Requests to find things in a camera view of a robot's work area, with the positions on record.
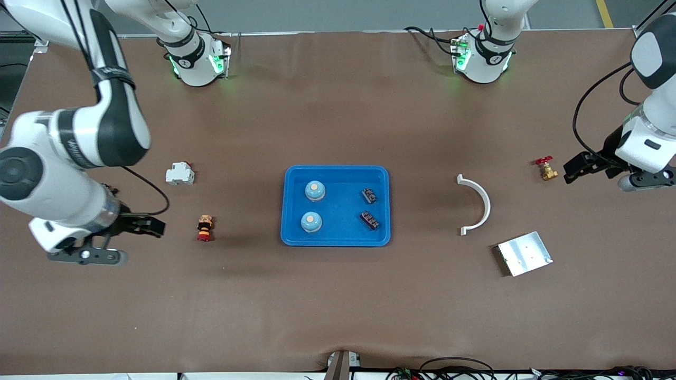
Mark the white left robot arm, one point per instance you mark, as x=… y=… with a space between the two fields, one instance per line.
x=655 y=105

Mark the long dark electrolytic capacitor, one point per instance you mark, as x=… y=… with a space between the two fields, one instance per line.
x=369 y=220

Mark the white curved plastic bracket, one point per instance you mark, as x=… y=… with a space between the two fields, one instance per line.
x=488 y=206

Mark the blue bell with cream button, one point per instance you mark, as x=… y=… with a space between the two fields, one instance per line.
x=315 y=190
x=311 y=222

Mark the white circuit breaker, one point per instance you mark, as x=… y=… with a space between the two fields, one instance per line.
x=178 y=175

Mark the blue plastic tray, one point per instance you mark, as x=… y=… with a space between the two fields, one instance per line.
x=340 y=232

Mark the short dark electrolytic capacitor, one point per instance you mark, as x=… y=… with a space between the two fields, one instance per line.
x=369 y=196

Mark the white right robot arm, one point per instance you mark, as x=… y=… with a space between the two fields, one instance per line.
x=53 y=184

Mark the silver metal plate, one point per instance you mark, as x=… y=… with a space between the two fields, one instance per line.
x=525 y=254

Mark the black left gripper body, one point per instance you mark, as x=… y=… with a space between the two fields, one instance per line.
x=607 y=152

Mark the metal base connector bracket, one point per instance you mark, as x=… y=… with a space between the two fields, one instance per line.
x=226 y=53
x=458 y=53

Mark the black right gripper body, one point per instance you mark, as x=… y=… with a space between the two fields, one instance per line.
x=125 y=221

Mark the brown table cover sheet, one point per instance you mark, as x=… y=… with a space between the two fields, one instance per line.
x=338 y=295

